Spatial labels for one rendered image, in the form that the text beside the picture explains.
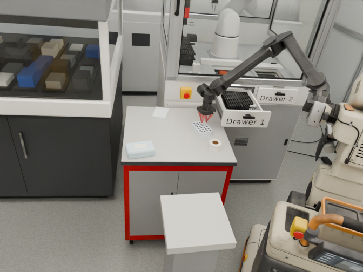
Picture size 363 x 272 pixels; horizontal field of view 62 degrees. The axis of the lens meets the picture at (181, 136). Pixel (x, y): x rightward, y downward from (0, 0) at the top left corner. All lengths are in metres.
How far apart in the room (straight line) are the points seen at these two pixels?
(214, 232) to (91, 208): 1.30
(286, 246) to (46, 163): 1.60
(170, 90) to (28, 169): 1.11
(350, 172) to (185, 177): 0.81
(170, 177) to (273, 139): 1.04
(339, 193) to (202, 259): 0.70
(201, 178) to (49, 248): 1.11
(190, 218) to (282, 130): 1.31
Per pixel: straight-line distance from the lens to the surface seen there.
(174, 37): 1.90
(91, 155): 2.12
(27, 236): 2.34
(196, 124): 1.84
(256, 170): 2.60
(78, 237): 2.25
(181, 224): 1.30
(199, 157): 1.64
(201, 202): 1.40
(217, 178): 1.73
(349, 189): 1.60
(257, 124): 1.88
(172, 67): 1.96
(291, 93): 2.24
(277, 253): 1.34
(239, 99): 1.99
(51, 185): 2.36
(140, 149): 1.59
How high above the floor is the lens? 1.77
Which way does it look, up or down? 34 degrees down
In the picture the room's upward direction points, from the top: 6 degrees clockwise
